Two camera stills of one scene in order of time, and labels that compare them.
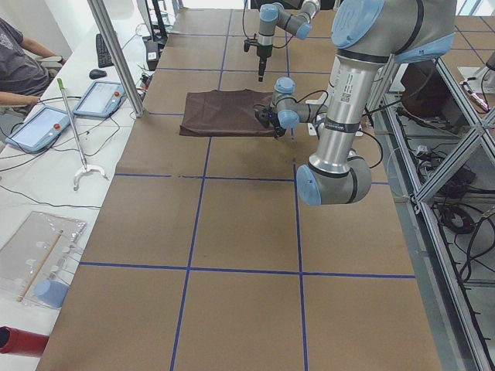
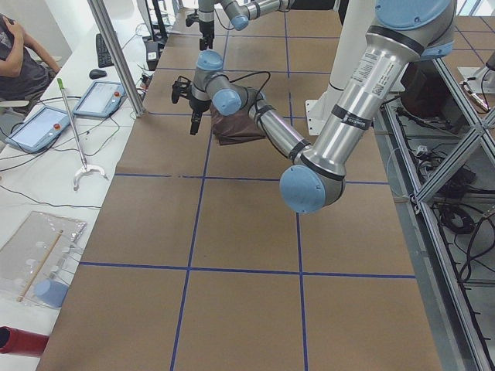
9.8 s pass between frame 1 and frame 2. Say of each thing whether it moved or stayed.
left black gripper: moved
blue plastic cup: stayed
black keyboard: stayed
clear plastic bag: stayed
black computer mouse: stayed
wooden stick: stayed
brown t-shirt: moved
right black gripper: moved
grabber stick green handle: stayed
